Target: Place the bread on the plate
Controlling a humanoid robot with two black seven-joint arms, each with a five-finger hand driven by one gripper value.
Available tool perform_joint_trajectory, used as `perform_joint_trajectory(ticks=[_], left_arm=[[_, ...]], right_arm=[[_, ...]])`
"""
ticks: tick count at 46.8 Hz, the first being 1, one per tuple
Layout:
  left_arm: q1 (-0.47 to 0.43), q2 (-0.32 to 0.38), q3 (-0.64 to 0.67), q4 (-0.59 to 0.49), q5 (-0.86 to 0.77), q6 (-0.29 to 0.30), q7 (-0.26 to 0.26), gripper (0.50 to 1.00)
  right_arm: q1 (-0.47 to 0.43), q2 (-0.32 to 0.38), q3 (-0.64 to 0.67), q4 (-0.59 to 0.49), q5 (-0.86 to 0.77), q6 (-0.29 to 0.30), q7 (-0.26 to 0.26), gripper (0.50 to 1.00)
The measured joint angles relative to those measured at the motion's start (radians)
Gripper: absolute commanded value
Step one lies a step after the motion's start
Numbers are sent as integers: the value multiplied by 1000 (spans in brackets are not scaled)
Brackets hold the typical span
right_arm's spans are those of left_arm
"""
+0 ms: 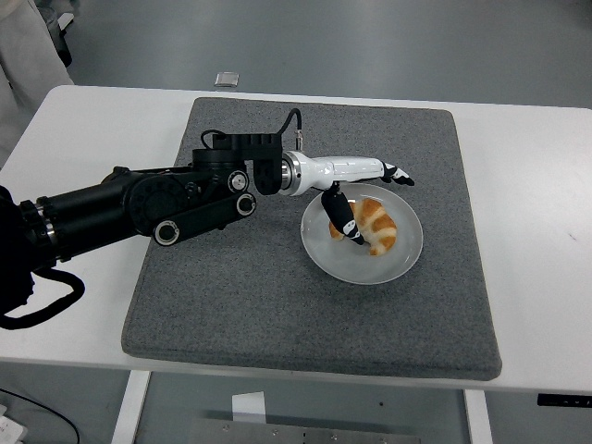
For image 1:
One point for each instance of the white power strip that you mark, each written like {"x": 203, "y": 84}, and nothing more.
{"x": 11, "y": 430}

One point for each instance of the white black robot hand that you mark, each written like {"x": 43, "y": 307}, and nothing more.
{"x": 342, "y": 168}

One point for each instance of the white table leg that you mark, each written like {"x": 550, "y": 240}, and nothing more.
{"x": 131, "y": 407}
{"x": 477, "y": 416}

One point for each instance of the pale grey round plate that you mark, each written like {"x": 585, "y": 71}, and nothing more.
{"x": 351, "y": 266}

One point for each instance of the person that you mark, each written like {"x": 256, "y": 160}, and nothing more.
{"x": 23, "y": 46}

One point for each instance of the grey felt mat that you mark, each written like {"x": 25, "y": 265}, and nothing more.
{"x": 277, "y": 314}

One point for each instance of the white paper label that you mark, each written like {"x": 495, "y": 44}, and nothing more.
{"x": 249, "y": 407}

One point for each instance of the golden brown croissant bread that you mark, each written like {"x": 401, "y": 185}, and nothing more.
{"x": 381, "y": 226}

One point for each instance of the small clear square box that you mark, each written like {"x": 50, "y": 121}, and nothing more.
{"x": 226, "y": 79}

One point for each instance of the black table control panel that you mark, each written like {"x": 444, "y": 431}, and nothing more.
{"x": 564, "y": 400}

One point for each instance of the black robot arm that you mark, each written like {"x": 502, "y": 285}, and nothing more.
{"x": 92, "y": 208}

